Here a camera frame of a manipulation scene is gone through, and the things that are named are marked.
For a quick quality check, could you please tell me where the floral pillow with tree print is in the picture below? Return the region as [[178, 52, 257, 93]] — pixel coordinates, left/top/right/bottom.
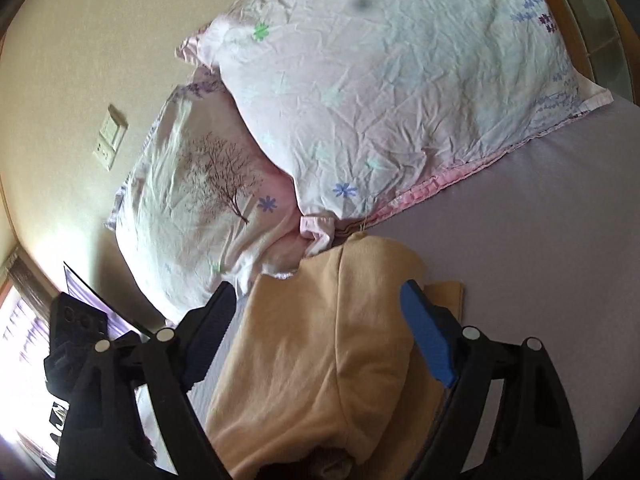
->
[[106, 67, 334, 324]]

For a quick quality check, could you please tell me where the white wall switch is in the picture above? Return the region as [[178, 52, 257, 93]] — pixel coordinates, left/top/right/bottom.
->
[[99, 104, 128, 151]]

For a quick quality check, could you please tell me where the lavender bed sheet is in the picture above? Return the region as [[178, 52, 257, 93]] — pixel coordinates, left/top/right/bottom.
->
[[202, 98, 639, 479]]

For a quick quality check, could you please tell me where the black camera box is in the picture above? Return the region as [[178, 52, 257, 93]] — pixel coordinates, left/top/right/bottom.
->
[[43, 292, 108, 401]]

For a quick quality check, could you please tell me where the wooden headboard shelf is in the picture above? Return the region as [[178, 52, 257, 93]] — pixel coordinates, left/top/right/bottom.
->
[[546, 0, 639, 103]]

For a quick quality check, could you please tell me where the tan fleece garment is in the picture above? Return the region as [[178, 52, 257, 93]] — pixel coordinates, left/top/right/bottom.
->
[[205, 233, 463, 479]]

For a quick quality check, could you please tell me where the white wall socket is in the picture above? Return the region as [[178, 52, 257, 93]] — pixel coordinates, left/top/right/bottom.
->
[[93, 138, 116, 171]]

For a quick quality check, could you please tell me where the pink floral pillow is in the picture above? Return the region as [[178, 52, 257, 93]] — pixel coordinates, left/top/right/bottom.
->
[[174, 0, 615, 224]]

